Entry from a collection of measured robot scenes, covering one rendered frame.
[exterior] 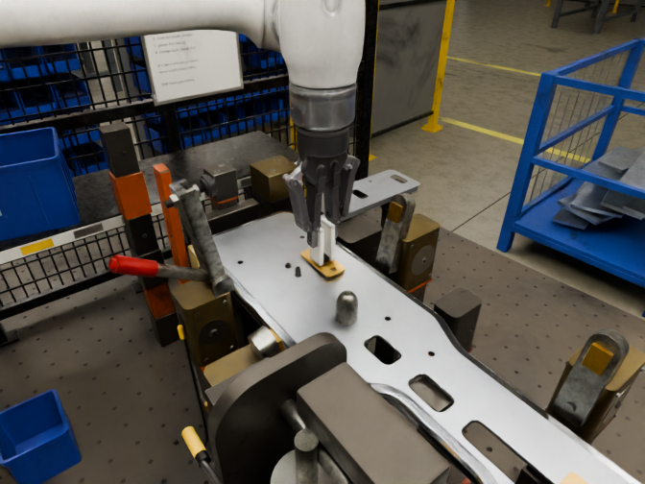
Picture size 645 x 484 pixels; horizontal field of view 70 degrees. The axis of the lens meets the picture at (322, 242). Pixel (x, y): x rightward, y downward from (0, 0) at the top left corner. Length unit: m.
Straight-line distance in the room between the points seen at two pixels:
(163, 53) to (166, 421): 0.76
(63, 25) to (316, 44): 0.28
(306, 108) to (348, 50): 0.09
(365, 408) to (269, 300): 0.40
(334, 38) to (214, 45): 0.61
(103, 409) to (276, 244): 0.48
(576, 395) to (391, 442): 0.35
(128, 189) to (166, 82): 0.34
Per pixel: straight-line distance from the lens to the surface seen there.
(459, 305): 0.75
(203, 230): 0.60
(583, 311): 1.30
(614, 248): 2.68
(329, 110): 0.61
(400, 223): 0.76
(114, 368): 1.11
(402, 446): 0.34
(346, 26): 0.59
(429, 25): 3.93
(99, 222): 0.94
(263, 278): 0.76
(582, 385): 0.63
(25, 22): 0.63
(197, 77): 1.16
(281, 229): 0.88
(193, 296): 0.67
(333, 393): 0.36
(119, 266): 0.59
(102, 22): 0.65
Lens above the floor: 1.47
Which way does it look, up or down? 34 degrees down
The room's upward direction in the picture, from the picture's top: straight up
